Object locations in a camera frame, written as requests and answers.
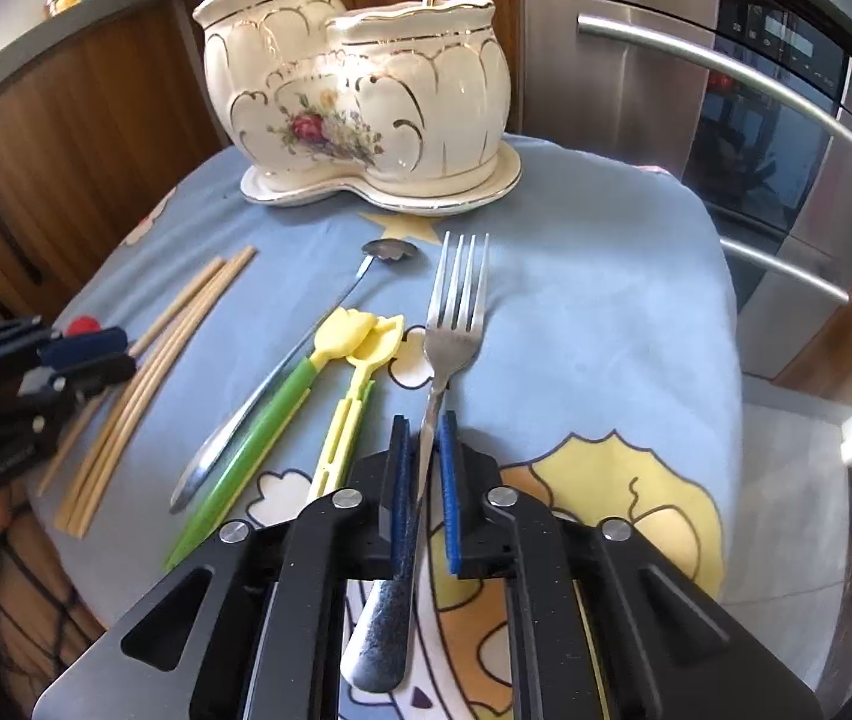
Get yellow green plastic fork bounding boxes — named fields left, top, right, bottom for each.
left=307, top=309, right=405, bottom=502

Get silver metal fork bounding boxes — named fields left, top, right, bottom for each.
left=340, top=236, right=490, bottom=694

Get wooden chopstick on cloth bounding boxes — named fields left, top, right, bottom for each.
left=53, top=260, right=241, bottom=533
left=64, top=244, right=259, bottom=540
left=35, top=257, right=226, bottom=496

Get green yellow plastic spoon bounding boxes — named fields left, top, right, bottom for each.
left=164, top=307, right=377, bottom=572

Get blue cartoon cloth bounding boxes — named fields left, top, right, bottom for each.
left=24, top=131, right=745, bottom=720

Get cream floral ceramic utensil holder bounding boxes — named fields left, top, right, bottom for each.
left=191, top=0, right=522, bottom=216

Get stainless steel oven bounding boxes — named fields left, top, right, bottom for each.
left=522, top=0, right=852, bottom=379

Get silver long handled spoon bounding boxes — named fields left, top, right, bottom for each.
left=169, top=237, right=421, bottom=515

